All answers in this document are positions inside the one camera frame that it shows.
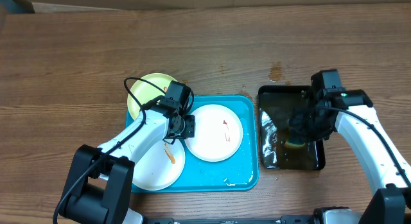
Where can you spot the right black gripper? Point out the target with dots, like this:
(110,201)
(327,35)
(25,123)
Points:
(300,129)

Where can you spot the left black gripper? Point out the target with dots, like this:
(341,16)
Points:
(189,131)

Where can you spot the green yellow sponge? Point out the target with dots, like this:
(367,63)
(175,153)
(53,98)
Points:
(294,142)

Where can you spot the white plate with red stain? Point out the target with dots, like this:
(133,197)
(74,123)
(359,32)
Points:
(218,133)

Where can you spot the white plate with orange stain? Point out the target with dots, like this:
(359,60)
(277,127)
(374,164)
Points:
(160,167)

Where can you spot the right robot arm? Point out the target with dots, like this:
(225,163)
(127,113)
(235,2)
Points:
(351,114)

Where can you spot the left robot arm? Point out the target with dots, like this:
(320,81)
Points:
(99,182)

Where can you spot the black water tray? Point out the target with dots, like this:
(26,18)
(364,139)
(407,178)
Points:
(275,104)

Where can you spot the blue plastic tray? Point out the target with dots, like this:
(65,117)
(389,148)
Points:
(239,172)

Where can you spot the yellow-green plate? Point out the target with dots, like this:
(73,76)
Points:
(145,92)

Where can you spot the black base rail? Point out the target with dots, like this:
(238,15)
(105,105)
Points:
(287,219)

